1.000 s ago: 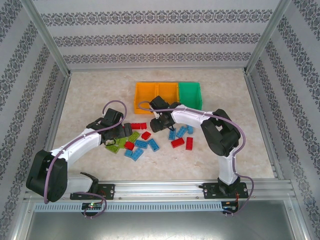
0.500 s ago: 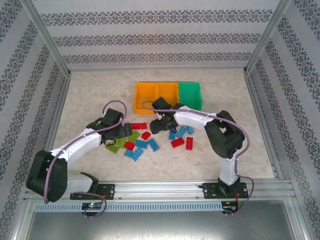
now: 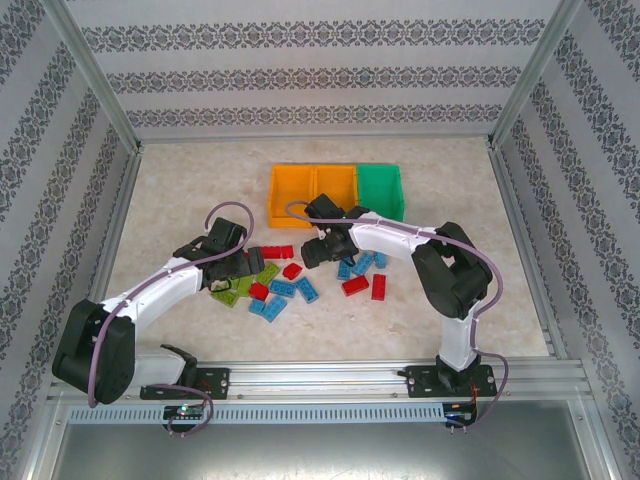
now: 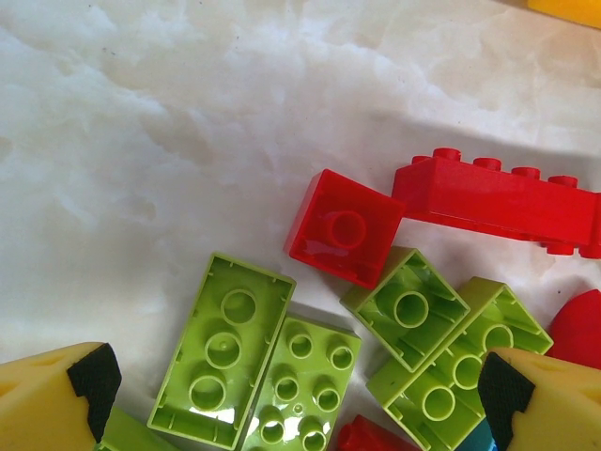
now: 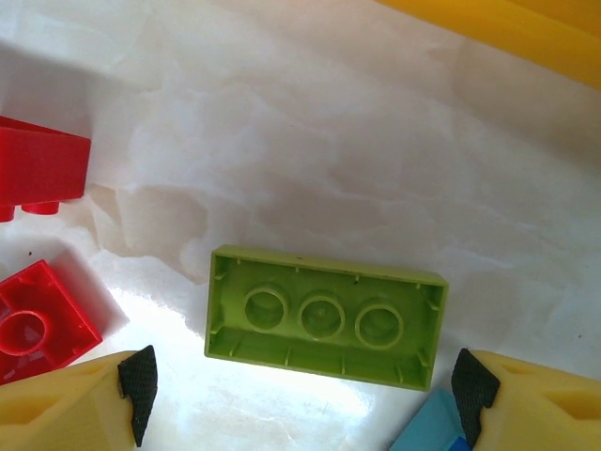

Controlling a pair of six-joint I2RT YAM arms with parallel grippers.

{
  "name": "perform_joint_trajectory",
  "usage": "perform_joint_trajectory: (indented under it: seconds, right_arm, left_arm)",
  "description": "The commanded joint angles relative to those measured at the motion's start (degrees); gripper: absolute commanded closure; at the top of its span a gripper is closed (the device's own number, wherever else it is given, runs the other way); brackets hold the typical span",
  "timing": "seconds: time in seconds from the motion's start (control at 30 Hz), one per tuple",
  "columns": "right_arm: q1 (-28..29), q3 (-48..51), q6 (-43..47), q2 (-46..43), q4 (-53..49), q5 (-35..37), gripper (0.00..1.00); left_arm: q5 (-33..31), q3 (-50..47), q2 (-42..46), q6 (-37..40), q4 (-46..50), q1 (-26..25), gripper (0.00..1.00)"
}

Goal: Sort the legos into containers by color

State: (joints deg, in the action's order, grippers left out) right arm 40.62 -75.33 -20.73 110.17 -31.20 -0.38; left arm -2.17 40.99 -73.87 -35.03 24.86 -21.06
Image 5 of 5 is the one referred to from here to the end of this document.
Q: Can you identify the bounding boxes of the light blue lego brick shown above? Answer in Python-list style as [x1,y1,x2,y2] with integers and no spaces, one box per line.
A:
[388,387,470,451]

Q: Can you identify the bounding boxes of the small red lego brick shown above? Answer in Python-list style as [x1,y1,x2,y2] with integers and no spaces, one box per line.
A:
[0,258,104,386]

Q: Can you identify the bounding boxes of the yellow plastic bin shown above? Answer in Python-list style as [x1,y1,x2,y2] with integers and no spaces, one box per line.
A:
[373,0,601,90]

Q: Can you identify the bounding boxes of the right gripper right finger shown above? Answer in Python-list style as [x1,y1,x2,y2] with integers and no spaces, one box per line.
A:
[450,348,601,451]

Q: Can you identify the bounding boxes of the lime green lego brick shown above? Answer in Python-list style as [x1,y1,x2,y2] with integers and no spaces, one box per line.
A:
[201,243,451,391]

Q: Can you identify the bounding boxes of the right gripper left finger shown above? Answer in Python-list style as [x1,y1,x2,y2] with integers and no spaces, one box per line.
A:
[0,345,157,451]

